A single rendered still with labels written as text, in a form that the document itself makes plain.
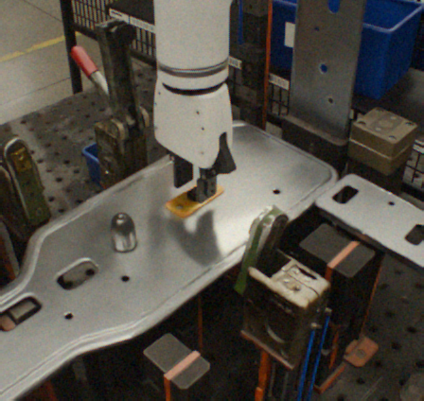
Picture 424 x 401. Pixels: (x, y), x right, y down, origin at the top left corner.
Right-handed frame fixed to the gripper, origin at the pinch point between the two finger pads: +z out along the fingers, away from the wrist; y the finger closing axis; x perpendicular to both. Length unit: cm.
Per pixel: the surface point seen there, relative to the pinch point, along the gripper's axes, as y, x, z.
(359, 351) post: 23.5, 15.3, 32.9
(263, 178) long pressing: 3.7, 10.0, 3.3
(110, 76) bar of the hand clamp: -14.9, -1.7, -11.0
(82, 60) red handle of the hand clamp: -23.6, -0.5, -10.2
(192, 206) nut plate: 1.2, -1.7, 3.0
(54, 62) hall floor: -241, 111, 103
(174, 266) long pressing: 7.4, -10.7, 3.3
